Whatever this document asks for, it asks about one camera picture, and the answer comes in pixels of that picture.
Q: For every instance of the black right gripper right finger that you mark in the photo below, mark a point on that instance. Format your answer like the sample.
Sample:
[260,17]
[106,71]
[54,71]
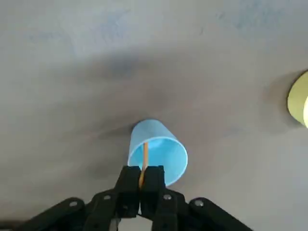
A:
[154,192]

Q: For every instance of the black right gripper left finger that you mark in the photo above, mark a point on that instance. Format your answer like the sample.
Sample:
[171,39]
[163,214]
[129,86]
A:
[127,192]

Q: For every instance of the blue plastic cup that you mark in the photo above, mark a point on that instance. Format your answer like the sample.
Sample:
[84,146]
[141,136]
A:
[168,156]

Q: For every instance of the yellow plastic bowl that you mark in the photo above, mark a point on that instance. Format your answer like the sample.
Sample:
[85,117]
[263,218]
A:
[297,106]

